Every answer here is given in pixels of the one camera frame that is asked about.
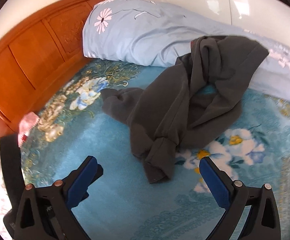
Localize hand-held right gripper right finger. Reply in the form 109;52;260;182
199;156;282;240

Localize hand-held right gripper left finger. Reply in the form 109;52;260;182
14;156;104;240

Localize dark grey pants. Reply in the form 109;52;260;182
100;35;270;184

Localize pink cloth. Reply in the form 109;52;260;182
18;112;40;147

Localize blue floral blanket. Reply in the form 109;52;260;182
20;59;290;240

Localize orange wooden headboard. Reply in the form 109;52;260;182
0;0;140;140

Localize light blue floral duvet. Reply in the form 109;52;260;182
82;0;290;100

